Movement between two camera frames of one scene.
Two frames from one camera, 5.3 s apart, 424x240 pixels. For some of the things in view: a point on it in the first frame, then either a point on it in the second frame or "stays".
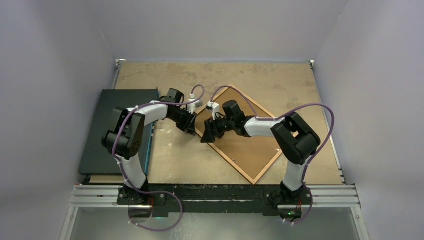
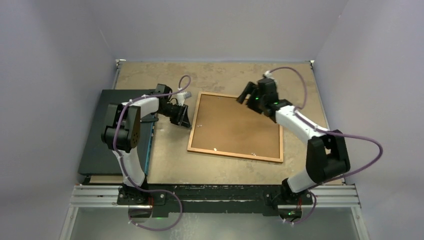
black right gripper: [211, 131] → [250, 103]
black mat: [97, 158] stays
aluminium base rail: [319, 196] stays
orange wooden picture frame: [225, 157] → [194, 123]
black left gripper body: [183, 119] stays
